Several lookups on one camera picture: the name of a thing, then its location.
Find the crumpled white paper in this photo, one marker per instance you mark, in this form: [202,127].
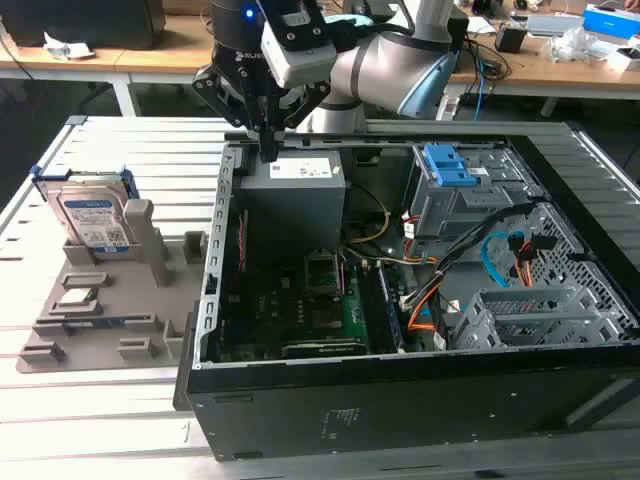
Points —
[65,47]

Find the grey power supply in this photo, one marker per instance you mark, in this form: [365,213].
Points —
[295,210]

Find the grey metal drive cage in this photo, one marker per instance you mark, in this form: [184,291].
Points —
[465,210]

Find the black PC case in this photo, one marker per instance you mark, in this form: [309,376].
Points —
[400,415]

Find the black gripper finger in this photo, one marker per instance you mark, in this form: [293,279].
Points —
[310,102]
[220,92]

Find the black RAM slot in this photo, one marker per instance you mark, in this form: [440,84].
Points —
[370,310]
[391,310]

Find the flat grey box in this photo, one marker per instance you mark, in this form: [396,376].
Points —
[555,24]

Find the black box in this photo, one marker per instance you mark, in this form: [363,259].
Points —
[90,22]

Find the black tower computer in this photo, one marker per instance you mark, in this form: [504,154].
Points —
[457,32]

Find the hard disk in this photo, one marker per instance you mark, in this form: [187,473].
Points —
[90,215]

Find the green motherboard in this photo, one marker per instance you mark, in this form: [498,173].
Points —
[355,315]

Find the pale grey wrist camera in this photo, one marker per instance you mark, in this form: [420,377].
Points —
[300,55]

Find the thin locking lever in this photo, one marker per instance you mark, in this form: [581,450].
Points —
[342,275]

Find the small white box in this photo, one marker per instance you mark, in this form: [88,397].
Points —
[625,59]

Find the blue and white box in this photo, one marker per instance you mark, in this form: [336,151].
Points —
[610,20]

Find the silver CPU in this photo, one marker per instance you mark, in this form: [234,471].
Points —
[75,297]

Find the grey parts rack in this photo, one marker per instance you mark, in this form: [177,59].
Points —
[130,300]

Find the black graphics card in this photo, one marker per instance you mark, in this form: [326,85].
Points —
[320,346]

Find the clear plastic bag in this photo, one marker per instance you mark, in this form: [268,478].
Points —
[575,45]

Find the CPU socket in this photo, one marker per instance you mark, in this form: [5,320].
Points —
[327,320]

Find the grey metal disk bay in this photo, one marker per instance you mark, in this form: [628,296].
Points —
[525,305]

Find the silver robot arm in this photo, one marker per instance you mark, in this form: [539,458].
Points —
[380,65]

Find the blue RAM stick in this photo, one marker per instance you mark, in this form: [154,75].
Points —
[95,322]

